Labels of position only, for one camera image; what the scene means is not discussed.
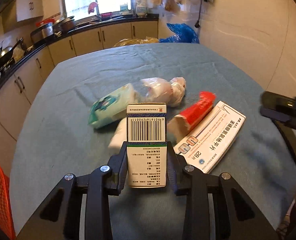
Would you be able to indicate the torn red carton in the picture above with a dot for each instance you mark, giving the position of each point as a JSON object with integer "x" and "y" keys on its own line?
{"x": 183, "y": 123}

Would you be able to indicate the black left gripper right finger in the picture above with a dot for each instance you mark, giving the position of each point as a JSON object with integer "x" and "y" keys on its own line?
{"x": 215, "y": 204}

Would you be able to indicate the sink faucet with pink cloth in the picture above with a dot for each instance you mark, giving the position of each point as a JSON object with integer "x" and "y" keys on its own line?
{"x": 93, "y": 8}

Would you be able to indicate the white plastic bottle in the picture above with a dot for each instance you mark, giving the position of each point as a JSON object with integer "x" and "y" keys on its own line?
{"x": 119, "y": 136}

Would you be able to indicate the blue plastic bag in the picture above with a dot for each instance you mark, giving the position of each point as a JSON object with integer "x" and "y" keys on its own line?
{"x": 182, "y": 33}

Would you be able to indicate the black lidded wok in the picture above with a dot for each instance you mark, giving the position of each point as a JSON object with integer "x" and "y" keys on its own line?
{"x": 7, "y": 53}

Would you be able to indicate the grey blue tablecloth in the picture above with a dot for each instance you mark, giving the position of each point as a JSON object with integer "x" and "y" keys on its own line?
{"x": 56, "y": 140}

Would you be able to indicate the white barcode medicine box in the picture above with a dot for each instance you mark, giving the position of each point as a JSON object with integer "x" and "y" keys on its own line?
{"x": 146, "y": 145}

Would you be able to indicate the pink plastic bag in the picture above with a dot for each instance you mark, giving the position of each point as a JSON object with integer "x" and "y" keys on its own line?
{"x": 163, "y": 91}

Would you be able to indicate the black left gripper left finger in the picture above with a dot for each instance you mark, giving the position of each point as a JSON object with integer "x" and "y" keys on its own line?
{"x": 59, "y": 215}

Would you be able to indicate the green cartoon tissue pack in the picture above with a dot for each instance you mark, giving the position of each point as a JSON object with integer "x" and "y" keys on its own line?
{"x": 113, "y": 106}

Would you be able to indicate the dark cooking pot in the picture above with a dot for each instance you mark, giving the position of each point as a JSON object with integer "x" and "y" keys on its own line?
{"x": 65, "y": 25}

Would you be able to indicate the silver rice cooker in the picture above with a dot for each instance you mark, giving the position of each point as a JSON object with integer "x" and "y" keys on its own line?
{"x": 44, "y": 32}

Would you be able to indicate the yellow plastic bag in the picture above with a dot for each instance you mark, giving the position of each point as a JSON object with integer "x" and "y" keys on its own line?
{"x": 134, "y": 41}

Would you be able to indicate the red plastic mesh basket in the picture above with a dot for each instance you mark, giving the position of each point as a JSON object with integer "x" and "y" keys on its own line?
{"x": 6, "y": 221}

